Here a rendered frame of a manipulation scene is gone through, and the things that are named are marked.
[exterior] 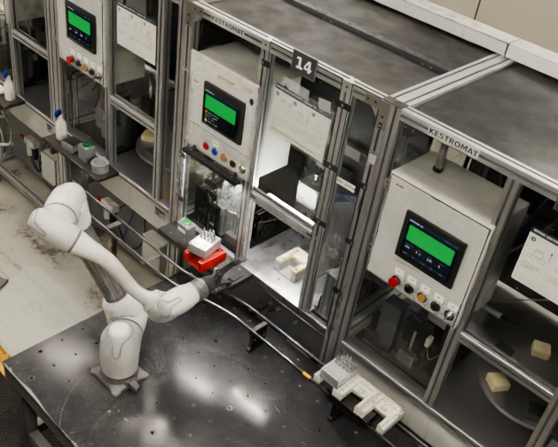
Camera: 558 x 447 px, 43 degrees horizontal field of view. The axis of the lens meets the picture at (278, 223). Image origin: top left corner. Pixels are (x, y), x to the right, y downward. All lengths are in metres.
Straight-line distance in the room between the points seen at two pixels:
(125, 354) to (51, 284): 1.73
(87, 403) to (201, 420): 0.47
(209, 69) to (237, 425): 1.49
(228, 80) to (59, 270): 2.15
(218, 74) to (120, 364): 1.27
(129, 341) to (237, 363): 0.55
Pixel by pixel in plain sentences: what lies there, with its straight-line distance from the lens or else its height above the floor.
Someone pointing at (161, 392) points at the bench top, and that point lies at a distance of 3.15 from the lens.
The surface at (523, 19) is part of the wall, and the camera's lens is 6.27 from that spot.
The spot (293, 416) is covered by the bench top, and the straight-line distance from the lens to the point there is 3.12.
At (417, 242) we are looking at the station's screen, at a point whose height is 1.61.
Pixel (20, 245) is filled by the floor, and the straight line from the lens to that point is 4.99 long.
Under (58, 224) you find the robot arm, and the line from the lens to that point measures 2.74.
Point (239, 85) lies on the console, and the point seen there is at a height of 1.79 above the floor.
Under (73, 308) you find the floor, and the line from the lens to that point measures 4.50.
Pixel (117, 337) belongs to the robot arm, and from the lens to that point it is 2.99.
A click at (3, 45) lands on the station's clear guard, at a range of 4.81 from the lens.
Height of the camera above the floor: 3.09
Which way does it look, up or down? 36 degrees down
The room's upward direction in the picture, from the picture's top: 9 degrees clockwise
